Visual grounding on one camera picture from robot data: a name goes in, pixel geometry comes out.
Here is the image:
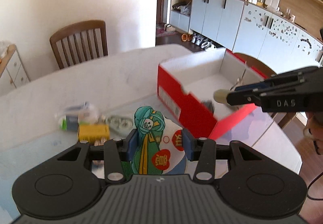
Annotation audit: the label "grey correction tape dispenser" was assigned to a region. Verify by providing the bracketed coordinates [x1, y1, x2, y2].
[105, 115, 133, 137]

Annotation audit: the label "green white lucky pouch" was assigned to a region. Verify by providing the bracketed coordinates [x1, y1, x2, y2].
[122, 106, 187, 179]

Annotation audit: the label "yellow rectangular box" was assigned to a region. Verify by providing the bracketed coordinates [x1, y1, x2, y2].
[78, 124, 110, 143]

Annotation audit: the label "gold foil snack packet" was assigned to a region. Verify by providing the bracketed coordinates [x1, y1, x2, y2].
[230, 62, 247, 91]

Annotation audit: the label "brown wooden chair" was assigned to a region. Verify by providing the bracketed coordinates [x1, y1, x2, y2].
[233, 52, 301, 130]
[49, 20, 108, 69]

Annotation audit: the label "red white cardboard box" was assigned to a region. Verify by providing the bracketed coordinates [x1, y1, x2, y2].
[157, 49, 273, 145]

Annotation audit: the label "white plastic bag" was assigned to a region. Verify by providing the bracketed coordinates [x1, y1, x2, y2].
[55, 102, 100, 131]

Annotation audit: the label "white drawer sideboard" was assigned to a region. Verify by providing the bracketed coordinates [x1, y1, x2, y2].
[0, 41, 29, 96]

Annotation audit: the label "white grey wall cabinets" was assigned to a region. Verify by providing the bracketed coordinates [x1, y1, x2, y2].
[169, 0, 322, 72]

